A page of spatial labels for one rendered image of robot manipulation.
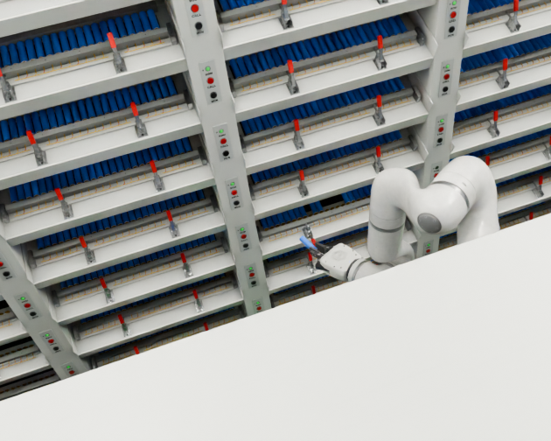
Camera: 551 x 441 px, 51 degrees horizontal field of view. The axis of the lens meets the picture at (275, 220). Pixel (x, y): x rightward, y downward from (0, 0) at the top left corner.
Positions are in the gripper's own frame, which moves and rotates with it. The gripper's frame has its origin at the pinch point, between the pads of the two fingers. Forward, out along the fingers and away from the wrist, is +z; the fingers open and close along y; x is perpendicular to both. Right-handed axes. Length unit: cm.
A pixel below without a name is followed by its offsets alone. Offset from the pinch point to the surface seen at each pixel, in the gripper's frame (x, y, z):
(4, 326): 4, 82, 63
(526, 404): -99, 73, -100
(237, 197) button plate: -18.9, 10.3, 20.8
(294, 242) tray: 9.9, -5.2, 18.4
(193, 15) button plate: -77, 12, 14
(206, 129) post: -46, 14, 19
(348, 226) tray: 11.0, -23.4, 9.5
